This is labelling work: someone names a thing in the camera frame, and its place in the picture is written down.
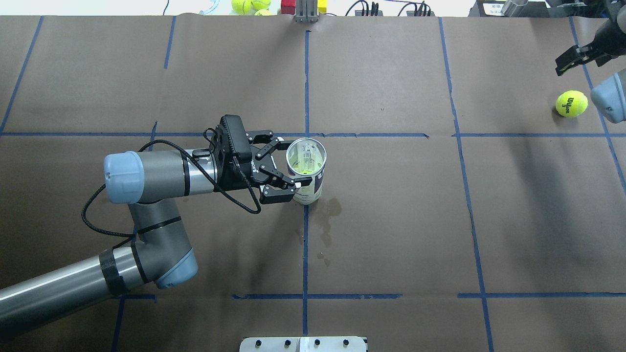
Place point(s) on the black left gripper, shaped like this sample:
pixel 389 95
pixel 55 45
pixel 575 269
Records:
pixel 240 174

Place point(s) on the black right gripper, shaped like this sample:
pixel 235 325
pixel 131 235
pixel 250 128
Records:
pixel 608 45

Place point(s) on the white tennis ball can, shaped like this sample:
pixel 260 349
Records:
pixel 307 157

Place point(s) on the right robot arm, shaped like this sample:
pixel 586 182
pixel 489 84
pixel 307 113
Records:
pixel 609 96

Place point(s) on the spare tennis ball three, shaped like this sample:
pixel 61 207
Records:
pixel 263 12

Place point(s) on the spare tennis ball two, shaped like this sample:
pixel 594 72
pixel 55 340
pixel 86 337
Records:
pixel 261 4

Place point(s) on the red cube block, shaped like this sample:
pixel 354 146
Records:
pixel 288 7

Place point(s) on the yellow cube block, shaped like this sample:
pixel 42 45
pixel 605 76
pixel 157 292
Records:
pixel 322 6

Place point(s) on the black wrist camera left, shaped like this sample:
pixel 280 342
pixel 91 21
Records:
pixel 230 137

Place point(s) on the white camera mast with base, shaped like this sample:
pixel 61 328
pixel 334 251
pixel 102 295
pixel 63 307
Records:
pixel 304 344

